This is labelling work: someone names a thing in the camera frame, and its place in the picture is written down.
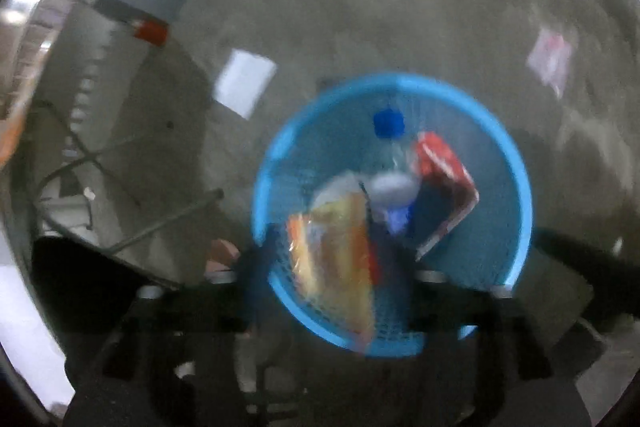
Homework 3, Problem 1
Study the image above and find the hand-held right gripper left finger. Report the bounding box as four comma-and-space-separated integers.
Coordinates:
65, 227, 282, 427

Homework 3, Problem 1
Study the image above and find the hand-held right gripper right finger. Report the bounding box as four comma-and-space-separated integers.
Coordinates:
385, 236, 591, 427

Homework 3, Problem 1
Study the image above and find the yellow snack packet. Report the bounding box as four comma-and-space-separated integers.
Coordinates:
285, 194, 382, 351

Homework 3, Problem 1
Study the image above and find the clear plastic bottle blue cap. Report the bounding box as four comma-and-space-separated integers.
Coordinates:
360, 107, 424, 239

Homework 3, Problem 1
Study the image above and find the blue mesh waste basket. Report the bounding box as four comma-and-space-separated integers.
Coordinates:
250, 74, 534, 358

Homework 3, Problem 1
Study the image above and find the red and white carton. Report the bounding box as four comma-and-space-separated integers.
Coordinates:
412, 131, 481, 259

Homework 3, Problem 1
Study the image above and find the white paper sheet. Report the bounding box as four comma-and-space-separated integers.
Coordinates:
214, 49, 279, 120

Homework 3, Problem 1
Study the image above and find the pink packet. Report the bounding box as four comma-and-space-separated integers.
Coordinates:
525, 29, 574, 98

